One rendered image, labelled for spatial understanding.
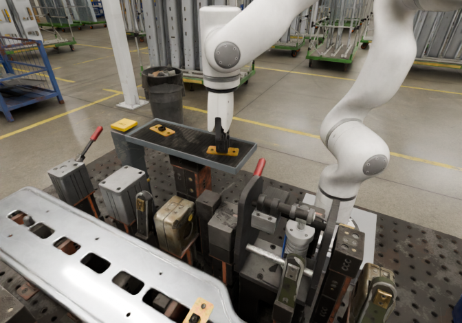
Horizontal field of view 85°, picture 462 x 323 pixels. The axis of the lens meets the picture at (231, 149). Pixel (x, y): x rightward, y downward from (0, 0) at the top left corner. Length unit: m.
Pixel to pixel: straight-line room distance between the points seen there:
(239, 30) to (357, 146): 0.41
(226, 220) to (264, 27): 0.41
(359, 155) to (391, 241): 0.58
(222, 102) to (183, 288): 0.41
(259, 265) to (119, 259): 0.33
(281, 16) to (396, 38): 0.30
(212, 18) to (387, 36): 0.40
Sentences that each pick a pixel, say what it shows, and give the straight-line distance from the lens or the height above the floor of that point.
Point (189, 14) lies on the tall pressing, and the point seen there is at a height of 1.22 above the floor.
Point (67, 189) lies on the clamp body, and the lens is 0.94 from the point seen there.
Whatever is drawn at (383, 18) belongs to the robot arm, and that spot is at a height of 1.47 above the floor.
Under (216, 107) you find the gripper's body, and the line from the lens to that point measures 0.58.
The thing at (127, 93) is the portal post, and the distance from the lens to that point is 4.27.
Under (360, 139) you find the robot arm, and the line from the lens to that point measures 0.72.
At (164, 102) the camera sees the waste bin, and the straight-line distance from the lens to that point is 3.19.
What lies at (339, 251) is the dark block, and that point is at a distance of 0.54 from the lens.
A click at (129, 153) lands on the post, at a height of 1.07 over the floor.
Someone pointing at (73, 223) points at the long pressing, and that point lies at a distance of 0.82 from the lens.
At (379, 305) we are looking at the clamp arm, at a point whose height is 1.07.
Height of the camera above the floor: 1.53
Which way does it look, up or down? 32 degrees down
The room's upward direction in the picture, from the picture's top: straight up
